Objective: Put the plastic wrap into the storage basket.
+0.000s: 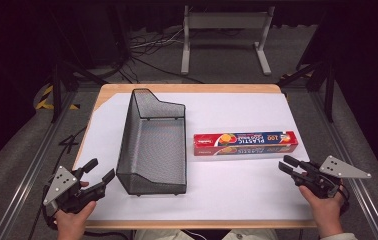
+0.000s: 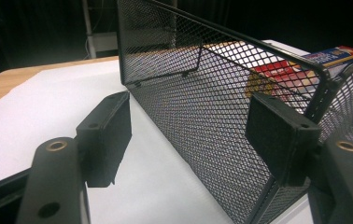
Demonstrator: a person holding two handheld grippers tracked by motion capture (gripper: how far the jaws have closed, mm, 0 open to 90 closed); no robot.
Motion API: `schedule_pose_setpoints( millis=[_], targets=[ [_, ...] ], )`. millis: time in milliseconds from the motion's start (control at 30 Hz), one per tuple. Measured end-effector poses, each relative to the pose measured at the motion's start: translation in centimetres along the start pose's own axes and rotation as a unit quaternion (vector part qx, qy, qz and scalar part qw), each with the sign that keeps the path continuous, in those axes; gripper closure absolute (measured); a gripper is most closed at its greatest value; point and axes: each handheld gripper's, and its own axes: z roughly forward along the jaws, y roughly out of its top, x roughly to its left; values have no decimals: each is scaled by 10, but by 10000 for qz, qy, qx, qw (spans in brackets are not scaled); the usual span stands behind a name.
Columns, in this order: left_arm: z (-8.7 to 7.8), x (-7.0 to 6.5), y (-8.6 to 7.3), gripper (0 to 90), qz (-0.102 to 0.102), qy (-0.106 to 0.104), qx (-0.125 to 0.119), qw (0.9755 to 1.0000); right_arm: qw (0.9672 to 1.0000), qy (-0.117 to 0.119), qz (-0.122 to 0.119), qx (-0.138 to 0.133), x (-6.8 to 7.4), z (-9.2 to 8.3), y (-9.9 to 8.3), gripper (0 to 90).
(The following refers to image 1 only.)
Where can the aluminium rail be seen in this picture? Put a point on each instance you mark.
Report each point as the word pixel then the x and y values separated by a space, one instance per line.
pixel 33 166
pixel 350 150

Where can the person's left leg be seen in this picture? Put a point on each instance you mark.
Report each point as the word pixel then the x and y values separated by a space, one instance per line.
pixel 163 235

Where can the person's left hand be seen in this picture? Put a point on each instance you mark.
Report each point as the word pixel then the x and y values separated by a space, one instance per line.
pixel 73 221

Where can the person's right leg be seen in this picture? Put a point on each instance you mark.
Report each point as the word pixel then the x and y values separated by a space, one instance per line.
pixel 250 235

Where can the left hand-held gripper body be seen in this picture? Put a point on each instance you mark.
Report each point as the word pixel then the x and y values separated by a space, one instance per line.
pixel 62 185

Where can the black tripod stand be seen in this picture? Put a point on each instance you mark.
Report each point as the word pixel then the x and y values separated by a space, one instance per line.
pixel 57 86
pixel 328 86

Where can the white paper sheet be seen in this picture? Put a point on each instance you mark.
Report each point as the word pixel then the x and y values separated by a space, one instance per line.
pixel 230 186

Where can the yellow black hazard tape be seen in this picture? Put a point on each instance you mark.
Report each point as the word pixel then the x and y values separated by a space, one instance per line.
pixel 45 100

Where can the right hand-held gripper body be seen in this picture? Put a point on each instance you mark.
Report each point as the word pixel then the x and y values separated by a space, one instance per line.
pixel 330 173

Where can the person's right hand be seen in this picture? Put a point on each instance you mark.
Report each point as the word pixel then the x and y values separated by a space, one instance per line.
pixel 325 213

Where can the person's leg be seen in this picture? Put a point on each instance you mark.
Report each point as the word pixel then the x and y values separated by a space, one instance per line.
pixel 163 235
pixel 250 235

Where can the grey metal stand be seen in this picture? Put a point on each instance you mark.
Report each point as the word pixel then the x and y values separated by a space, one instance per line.
pixel 225 20

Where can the red plastic wrap box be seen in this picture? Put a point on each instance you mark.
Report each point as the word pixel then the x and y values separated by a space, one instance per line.
pixel 243 142

